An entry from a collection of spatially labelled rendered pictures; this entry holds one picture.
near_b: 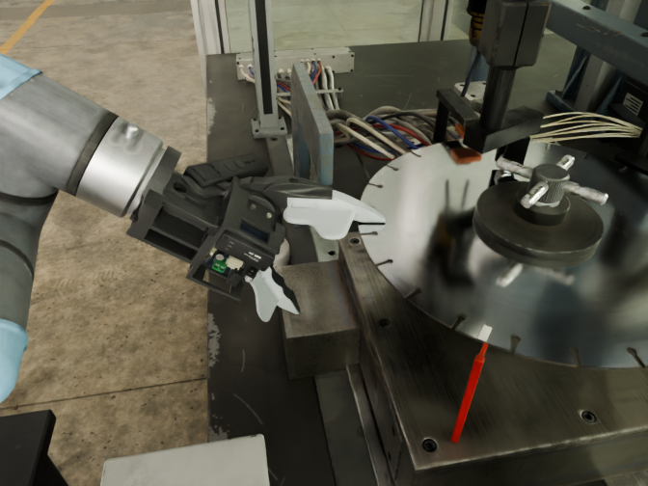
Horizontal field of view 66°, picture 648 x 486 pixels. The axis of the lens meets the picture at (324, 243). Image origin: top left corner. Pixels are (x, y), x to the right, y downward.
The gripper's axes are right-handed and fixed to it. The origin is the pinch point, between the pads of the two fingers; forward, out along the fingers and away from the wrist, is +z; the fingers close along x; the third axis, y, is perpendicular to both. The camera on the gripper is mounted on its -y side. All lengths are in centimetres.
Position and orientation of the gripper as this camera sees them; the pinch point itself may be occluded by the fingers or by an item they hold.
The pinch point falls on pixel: (340, 265)
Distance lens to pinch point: 51.2
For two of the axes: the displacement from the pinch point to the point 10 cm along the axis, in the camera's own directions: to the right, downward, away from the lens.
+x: 5.6, -6.4, -5.3
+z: 8.3, 4.4, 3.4
